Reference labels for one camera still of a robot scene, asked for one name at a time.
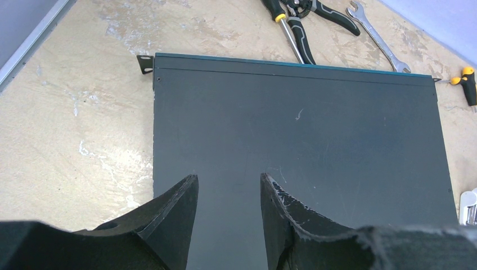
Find dark flat network switch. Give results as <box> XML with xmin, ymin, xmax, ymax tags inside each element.
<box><xmin>138</xmin><ymin>53</ymin><xmax>458</xmax><ymax>269</ymax></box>

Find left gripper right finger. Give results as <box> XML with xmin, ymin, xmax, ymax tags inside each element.
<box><xmin>260</xmin><ymin>173</ymin><xmax>476</xmax><ymax>269</ymax></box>

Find silver wrench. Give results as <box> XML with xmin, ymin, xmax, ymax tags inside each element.
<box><xmin>346</xmin><ymin>1</ymin><xmax>411</xmax><ymax>73</ymax></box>

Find small yellow black screwdriver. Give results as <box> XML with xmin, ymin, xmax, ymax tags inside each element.
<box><xmin>433</xmin><ymin>66</ymin><xmax>476</xmax><ymax>113</ymax></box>

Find white stapler part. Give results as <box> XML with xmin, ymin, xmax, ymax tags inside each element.
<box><xmin>458</xmin><ymin>188</ymin><xmax>476</xmax><ymax>226</ymax></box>

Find black handled cutters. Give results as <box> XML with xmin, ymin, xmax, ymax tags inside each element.
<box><xmin>280</xmin><ymin>1</ymin><xmax>361</xmax><ymax>64</ymax></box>

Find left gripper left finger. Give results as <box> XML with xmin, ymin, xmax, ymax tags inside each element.
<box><xmin>1</xmin><ymin>174</ymin><xmax>199</xmax><ymax>269</ymax></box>

